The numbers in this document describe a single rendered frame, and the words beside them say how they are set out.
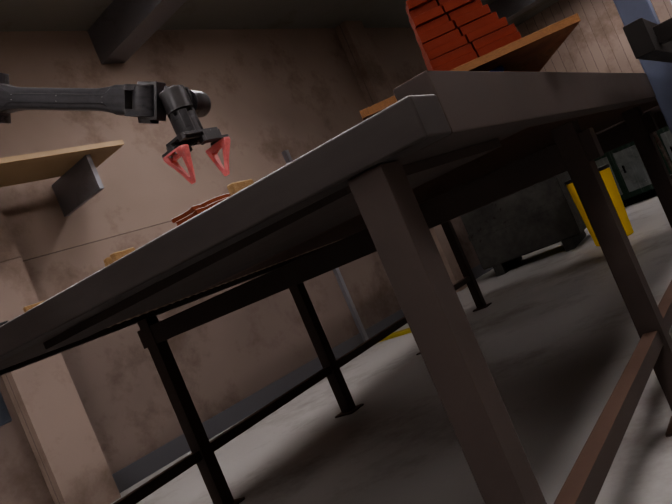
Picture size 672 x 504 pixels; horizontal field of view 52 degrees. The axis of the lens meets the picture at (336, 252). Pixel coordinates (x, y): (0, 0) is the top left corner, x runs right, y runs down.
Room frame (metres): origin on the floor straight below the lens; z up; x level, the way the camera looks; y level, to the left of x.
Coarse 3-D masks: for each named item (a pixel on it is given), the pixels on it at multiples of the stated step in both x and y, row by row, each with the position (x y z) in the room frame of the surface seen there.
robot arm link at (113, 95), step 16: (0, 80) 1.51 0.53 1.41; (0, 96) 1.50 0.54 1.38; (16, 96) 1.49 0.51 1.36; (32, 96) 1.48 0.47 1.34; (48, 96) 1.48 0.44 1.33; (64, 96) 1.47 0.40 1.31; (80, 96) 1.46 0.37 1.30; (96, 96) 1.46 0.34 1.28; (112, 96) 1.45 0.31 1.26; (128, 96) 1.46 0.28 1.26; (144, 96) 1.44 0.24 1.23; (0, 112) 1.51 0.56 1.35; (112, 112) 1.46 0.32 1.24; (128, 112) 1.45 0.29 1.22; (144, 112) 1.45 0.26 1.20
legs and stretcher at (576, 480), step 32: (576, 128) 1.80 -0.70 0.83; (640, 128) 2.62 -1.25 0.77; (576, 160) 1.80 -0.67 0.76; (608, 224) 1.80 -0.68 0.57; (608, 256) 1.82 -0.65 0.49; (640, 288) 1.79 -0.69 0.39; (640, 320) 1.81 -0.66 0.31; (640, 352) 1.67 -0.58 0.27; (640, 384) 1.53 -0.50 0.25; (608, 416) 1.36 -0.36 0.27; (608, 448) 1.25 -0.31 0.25; (576, 480) 1.15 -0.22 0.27
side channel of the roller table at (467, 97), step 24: (432, 72) 0.96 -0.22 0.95; (456, 72) 1.03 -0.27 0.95; (480, 72) 1.11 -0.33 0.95; (504, 72) 1.21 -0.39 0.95; (528, 72) 1.32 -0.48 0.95; (552, 72) 1.47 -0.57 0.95; (576, 72) 1.64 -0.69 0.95; (456, 96) 0.99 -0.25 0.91; (480, 96) 1.07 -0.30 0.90; (504, 96) 1.16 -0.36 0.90; (528, 96) 1.27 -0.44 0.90; (552, 96) 1.40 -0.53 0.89; (576, 96) 1.56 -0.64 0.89; (600, 96) 1.76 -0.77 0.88; (624, 96) 2.01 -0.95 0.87; (648, 96) 2.35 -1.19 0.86; (456, 120) 0.96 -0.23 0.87; (480, 120) 1.04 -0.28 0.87; (504, 120) 1.12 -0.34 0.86; (528, 120) 1.24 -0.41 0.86; (552, 120) 1.49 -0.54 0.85; (432, 144) 0.97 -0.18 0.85
